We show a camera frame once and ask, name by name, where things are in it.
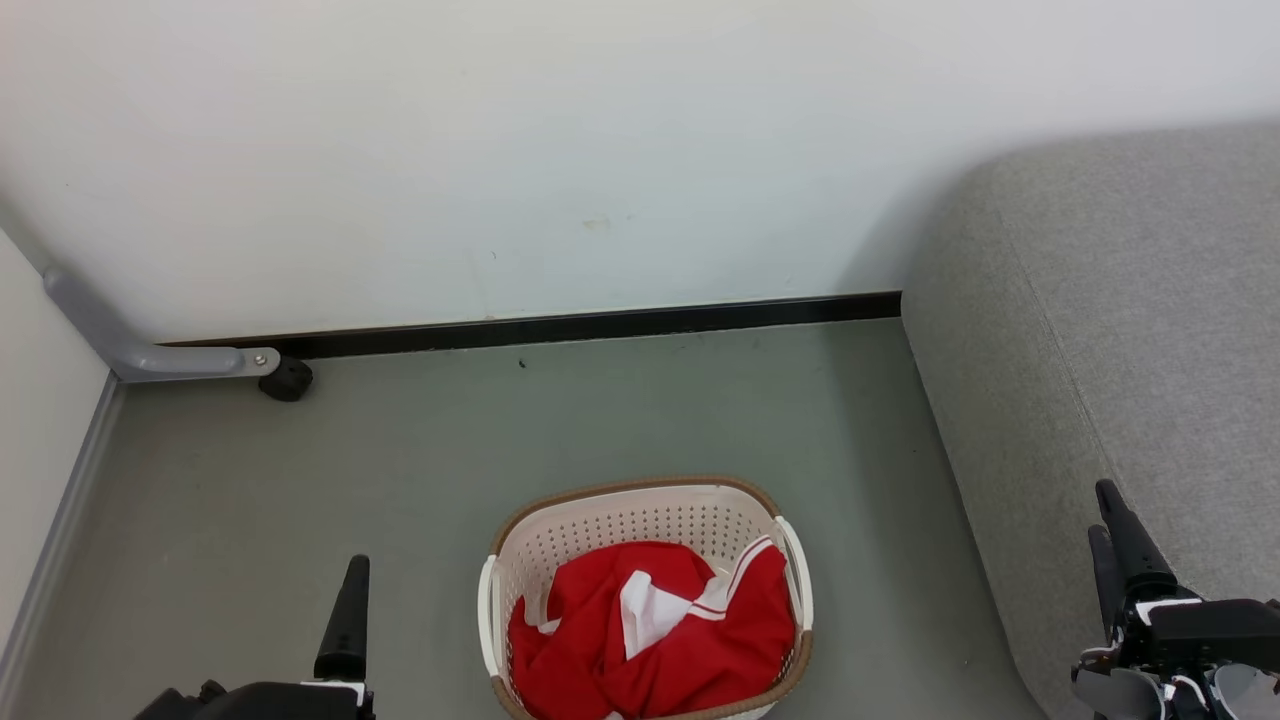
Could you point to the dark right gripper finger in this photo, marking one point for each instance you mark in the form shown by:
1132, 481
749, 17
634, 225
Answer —
1106, 575
1138, 555

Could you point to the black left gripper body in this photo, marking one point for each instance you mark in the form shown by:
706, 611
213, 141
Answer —
270, 703

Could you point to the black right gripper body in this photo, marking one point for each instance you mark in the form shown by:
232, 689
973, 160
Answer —
1210, 635

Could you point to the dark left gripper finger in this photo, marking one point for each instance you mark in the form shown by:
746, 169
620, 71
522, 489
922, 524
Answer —
345, 630

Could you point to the red shirt with white trim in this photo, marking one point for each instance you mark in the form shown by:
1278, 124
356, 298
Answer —
740, 640

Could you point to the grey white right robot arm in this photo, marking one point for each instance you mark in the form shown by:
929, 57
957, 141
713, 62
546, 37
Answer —
1115, 695

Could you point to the grey fabric sofa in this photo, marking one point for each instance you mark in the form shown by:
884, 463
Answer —
1130, 330

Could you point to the black round foot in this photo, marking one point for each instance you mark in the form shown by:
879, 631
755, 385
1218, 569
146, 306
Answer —
287, 380

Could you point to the grey skirting strip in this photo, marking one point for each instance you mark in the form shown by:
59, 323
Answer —
60, 530

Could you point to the cream perforated laundry basket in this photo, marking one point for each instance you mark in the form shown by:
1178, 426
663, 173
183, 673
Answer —
640, 515

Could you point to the black baseboard strip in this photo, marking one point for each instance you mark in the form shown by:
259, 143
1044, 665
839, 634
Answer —
600, 325

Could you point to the grey metal frame leg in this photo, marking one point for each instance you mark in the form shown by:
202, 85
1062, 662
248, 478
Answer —
150, 358

